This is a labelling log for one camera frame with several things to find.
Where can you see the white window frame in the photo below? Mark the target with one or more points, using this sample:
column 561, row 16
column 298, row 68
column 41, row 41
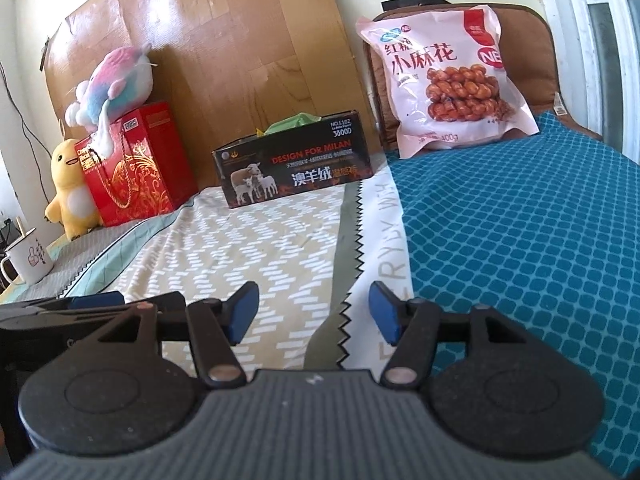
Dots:
column 575, row 35

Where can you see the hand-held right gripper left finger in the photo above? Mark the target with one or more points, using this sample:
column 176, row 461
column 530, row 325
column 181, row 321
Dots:
column 240, row 315

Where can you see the yellow duck plush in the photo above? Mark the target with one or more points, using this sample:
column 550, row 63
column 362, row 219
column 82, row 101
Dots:
column 67, row 185

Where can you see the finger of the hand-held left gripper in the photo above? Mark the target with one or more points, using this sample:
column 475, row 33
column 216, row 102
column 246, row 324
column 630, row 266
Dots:
column 97, row 301
column 75, row 319

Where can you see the large pink snack bag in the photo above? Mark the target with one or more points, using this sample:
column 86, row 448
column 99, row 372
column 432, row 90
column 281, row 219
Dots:
column 425, row 60

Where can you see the teal quilted mat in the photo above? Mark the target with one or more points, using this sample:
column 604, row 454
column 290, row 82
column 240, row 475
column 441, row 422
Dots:
column 500, row 235

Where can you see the pastel rainbow plush toy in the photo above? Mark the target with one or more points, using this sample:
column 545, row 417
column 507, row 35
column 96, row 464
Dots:
column 120, row 80

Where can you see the wooden headboard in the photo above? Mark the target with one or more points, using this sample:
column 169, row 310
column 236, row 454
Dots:
column 225, row 35

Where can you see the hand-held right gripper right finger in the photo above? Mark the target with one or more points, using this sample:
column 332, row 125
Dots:
column 385, row 310

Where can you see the white enamel mug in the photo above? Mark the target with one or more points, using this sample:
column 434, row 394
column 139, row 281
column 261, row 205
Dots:
column 30, row 257

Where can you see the black printed cardboard box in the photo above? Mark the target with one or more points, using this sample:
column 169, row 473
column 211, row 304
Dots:
column 300, row 170

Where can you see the red gift bag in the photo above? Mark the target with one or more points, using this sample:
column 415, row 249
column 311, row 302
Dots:
column 145, row 170

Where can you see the light green plastic bag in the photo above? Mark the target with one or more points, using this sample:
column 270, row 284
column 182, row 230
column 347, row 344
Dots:
column 295, row 122

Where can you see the wooden stick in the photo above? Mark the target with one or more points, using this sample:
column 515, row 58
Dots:
column 21, row 225

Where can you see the brown cushion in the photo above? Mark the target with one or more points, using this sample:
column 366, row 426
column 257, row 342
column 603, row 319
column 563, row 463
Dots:
column 525, row 60

